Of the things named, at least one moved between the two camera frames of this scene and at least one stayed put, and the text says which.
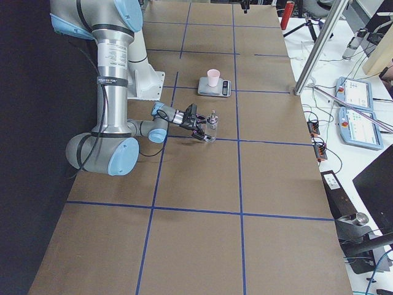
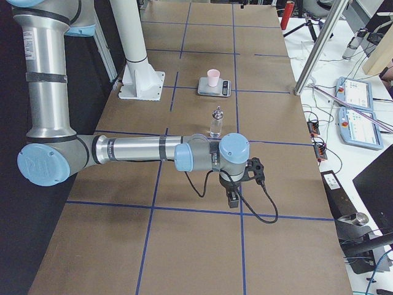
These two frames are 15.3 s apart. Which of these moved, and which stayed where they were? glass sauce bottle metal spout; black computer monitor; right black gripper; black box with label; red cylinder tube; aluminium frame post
Moved: right black gripper; glass sauce bottle metal spout
Stayed: aluminium frame post; black box with label; red cylinder tube; black computer monitor
